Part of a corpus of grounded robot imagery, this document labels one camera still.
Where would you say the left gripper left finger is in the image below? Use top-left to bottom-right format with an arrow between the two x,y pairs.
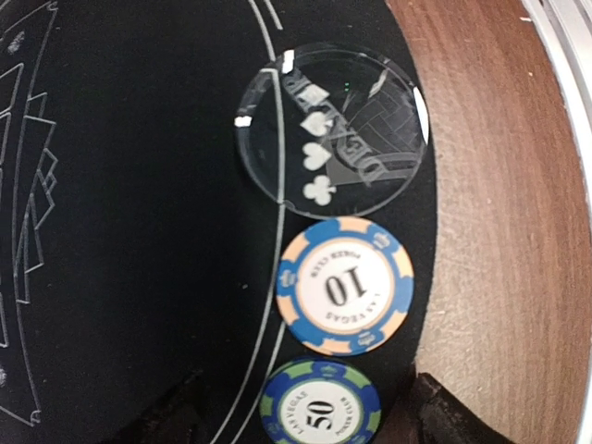
105,370 -> 208,444

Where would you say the round black poker mat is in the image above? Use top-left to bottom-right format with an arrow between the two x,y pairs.
1,1 -> 417,443

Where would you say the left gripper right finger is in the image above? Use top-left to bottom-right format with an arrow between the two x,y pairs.
409,373 -> 512,444

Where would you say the clear round dealer button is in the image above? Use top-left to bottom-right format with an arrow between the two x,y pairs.
234,43 -> 430,219

